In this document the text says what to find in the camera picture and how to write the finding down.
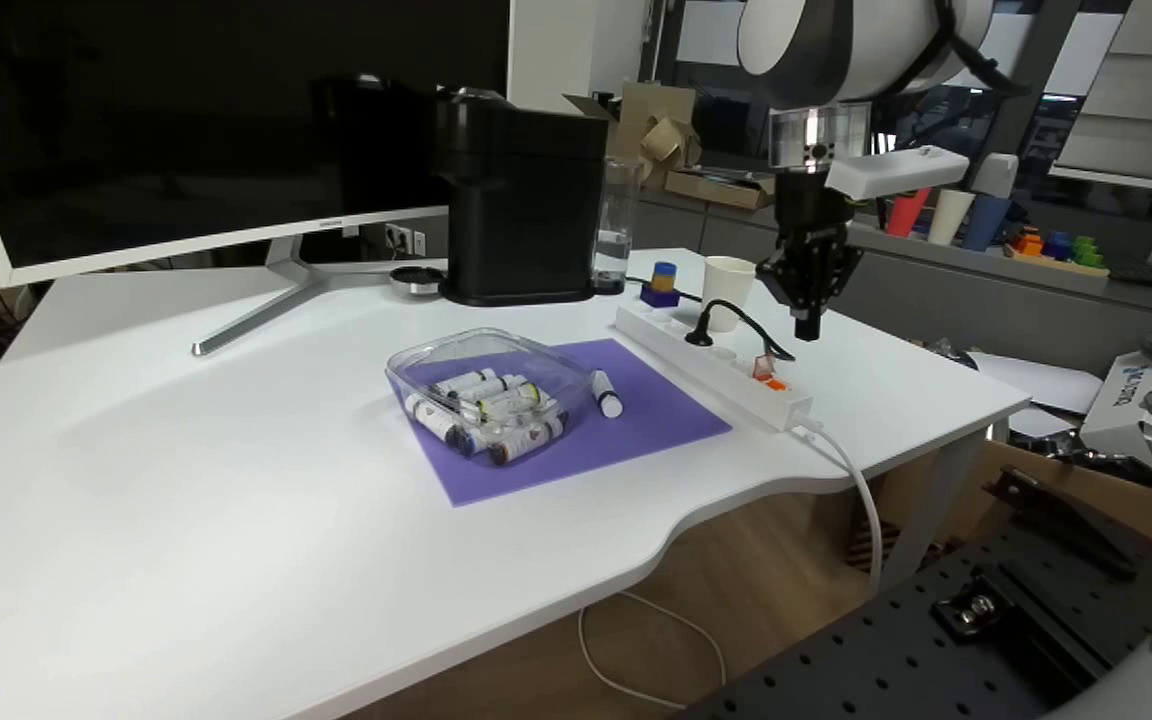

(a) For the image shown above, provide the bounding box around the blue cup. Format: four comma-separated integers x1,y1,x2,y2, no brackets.
961,193,1016,255

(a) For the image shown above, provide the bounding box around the white printed box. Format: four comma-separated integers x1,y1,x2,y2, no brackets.
1075,334,1152,470

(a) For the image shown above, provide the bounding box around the purple paper mat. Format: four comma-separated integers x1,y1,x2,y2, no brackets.
392,331,736,510

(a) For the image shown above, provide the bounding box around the white paint tube yellow band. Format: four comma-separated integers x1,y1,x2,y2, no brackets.
460,382,535,432

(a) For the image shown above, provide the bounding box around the red cup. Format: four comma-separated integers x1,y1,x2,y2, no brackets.
880,186,934,244

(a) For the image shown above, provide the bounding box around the black perforated breadboard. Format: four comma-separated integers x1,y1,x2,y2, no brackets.
690,522,1152,720

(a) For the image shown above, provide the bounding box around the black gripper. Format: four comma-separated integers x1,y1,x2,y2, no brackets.
754,164,860,344

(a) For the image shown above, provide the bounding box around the thin white cable loop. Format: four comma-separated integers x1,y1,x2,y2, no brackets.
571,583,736,710

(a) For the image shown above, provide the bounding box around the small blue bottle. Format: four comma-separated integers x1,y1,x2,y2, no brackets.
640,255,689,313

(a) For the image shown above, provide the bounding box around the clear plastic clamshell container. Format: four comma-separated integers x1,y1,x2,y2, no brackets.
385,323,594,470

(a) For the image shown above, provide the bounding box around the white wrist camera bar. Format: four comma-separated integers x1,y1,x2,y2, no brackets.
823,138,974,204

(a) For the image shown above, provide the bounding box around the brown cardboard box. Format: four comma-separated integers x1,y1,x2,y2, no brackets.
564,80,776,213

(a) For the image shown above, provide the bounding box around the small round black puck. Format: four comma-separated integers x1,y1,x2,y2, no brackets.
385,264,452,296

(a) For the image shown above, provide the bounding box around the white paper cup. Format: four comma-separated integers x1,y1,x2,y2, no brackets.
700,251,759,334

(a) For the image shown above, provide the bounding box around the white paint tube black cap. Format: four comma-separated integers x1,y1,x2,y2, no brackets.
430,367,507,403
489,412,568,467
401,392,471,453

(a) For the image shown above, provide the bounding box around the black cable with plug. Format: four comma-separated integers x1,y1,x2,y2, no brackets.
684,293,800,364

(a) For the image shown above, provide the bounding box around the thick white power cable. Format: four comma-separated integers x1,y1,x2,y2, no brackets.
791,417,890,583

